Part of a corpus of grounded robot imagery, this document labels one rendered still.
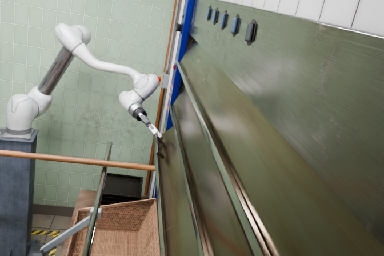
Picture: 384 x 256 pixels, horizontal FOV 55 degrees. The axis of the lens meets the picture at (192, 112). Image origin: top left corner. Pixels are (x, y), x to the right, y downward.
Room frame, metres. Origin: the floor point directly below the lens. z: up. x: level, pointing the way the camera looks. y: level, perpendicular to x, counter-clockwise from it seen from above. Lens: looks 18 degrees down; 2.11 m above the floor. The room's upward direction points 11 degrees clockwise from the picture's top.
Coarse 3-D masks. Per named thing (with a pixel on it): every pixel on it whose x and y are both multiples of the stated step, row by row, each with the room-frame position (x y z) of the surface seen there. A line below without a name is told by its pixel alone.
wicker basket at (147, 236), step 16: (112, 208) 1.99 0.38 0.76; (128, 208) 2.01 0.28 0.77; (144, 208) 2.03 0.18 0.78; (112, 224) 2.00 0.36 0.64; (128, 224) 2.01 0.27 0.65; (144, 224) 1.99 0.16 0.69; (80, 240) 1.86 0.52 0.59; (96, 240) 1.88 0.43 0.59; (112, 240) 1.91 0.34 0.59; (128, 240) 1.94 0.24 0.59; (144, 240) 1.85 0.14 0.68
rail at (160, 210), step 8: (160, 176) 1.60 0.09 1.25; (160, 184) 1.51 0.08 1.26; (160, 192) 1.44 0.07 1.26; (160, 200) 1.38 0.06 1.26; (160, 208) 1.32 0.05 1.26; (160, 216) 1.27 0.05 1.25; (160, 224) 1.22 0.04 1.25; (160, 232) 1.17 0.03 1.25; (160, 240) 1.13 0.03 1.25; (160, 248) 1.09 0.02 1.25
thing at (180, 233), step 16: (160, 144) 1.97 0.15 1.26; (176, 144) 1.83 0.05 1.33; (160, 160) 1.77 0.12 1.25; (176, 160) 1.67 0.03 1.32; (176, 176) 1.52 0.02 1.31; (176, 192) 1.40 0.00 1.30; (176, 208) 1.29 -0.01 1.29; (176, 224) 1.19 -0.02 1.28; (192, 224) 1.14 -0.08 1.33; (176, 240) 1.11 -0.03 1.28; (192, 240) 1.06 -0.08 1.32
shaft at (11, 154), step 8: (0, 152) 1.63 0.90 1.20; (8, 152) 1.64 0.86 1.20; (16, 152) 1.65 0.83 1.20; (24, 152) 1.67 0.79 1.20; (48, 160) 1.67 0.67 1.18; (56, 160) 1.68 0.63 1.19; (64, 160) 1.68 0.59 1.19; (72, 160) 1.69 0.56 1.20; (80, 160) 1.70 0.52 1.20; (88, 160) 1.71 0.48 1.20; (96, 160) 1.72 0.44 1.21; (128, 168) 1.74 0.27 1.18; (136, 168) 1.75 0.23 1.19; (144, 168) 1.75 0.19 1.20; (152, 168) 1.76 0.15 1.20
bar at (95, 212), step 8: (112, 144) 2.04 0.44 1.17; (104, 160) 1.81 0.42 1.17; (104, 168) 1.71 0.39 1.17; (104, 176) 1.63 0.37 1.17; (104, 184) 1.57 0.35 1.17; (96, 200) 1.42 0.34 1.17; (96, 208) 1.36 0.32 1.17; (96, 216) 1.30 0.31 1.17; (80, 224) 1.33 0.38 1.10; (88, 224) 1.34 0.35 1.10; (96, 224) 1.26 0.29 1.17; (64, 232) 1.33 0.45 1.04; (72, 232) 1.32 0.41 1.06; (88, 232) 1.20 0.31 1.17; (56, 240) 1.31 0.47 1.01; (64, 240) 1.32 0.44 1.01; (88, 240) 1.15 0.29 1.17; (40, 248) 1.31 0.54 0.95; (48, 248) 1.31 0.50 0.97; (88, 248) 1.11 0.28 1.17
